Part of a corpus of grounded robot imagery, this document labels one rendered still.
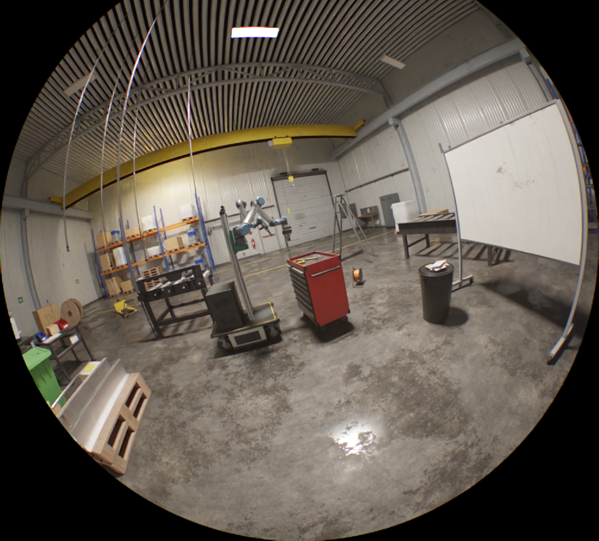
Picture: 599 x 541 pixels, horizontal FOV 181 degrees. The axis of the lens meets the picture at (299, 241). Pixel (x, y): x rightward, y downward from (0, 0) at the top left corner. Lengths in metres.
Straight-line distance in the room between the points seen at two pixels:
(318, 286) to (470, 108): 8.77
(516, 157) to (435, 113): 7.94
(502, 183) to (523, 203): 0.32
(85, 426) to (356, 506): 1.92
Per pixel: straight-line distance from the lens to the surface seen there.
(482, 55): 9.20
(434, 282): 2.14
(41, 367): 2.84
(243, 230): 2.09
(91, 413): 2.22
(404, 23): 9.82
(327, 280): 2.21
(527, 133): 2.11
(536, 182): 2.10
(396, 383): 1.79
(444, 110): 9.71
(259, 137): 9.91
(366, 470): 1.45
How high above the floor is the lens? 1.42
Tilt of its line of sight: 6 degrees down
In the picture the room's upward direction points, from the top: 13 degrees counter-clockwise
